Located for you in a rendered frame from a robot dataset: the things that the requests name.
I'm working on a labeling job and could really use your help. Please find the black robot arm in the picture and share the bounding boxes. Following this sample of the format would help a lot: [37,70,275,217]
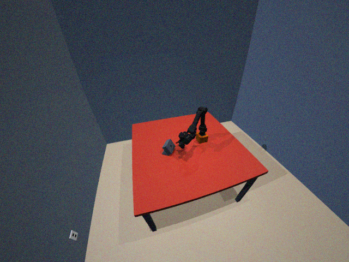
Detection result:
[179,107,208,145]

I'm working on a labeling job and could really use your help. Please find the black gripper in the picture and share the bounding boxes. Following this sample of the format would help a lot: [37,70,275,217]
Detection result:
[178,139,185,149]

